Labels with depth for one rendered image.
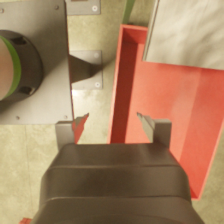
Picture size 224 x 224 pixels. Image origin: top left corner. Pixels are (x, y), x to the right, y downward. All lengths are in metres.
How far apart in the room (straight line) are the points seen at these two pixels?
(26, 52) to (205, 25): 0.40
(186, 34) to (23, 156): 1.55
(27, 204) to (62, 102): 1.72
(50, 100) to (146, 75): 0.48
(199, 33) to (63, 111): 0.37
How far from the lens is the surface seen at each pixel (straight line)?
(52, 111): 0.37
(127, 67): 0.72
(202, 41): 0.47
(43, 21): 0.38
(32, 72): 0.34
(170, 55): 0.46
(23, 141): 1.60
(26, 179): 1.81
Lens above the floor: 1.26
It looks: 76 degrees down
